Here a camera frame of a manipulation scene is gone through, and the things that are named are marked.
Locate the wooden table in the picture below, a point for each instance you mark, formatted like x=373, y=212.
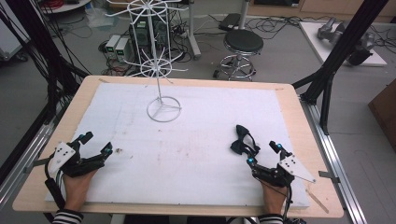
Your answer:
x=297, y=124

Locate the metal table clamp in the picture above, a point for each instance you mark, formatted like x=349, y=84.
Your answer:
x=35, y=164
x=329, y=176

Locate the brown cabinet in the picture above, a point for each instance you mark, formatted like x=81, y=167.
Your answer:
x=386, y=115

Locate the person's left hand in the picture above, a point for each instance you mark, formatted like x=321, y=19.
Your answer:
x=76, y=189

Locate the white board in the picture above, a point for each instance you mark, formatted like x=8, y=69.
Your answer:
x=314, y=40

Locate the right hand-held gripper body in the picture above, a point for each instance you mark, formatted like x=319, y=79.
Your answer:
x=291, y=168

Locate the round white table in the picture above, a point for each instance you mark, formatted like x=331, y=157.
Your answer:
x=67, y=6

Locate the black round stool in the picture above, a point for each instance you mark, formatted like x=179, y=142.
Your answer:
x=243, y=40

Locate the dark computer tower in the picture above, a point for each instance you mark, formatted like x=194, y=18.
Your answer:
x=141, y=34

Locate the black bow tie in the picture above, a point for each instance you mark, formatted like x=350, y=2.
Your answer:
x=241, y=144

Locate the aluminium rail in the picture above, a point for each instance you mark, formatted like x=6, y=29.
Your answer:
x=336, y=168
x=18, y=174

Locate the person's right hand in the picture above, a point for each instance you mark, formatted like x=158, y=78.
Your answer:
x=274, y=197

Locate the grey power supply unit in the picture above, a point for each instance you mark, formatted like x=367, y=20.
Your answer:
x=112, y=45
x=122, y=49

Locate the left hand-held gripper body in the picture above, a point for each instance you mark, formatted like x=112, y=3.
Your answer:
x=67, y=155

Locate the grey metal stand leg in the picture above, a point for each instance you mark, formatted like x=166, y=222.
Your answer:
x=193, y=34

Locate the black flat box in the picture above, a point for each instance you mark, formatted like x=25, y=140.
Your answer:
x=229, y=21

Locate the white foam mat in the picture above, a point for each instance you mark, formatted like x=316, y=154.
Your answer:
x=186, y=161

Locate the thin wooden stick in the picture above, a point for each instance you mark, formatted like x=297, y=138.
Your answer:
x=318, y=201

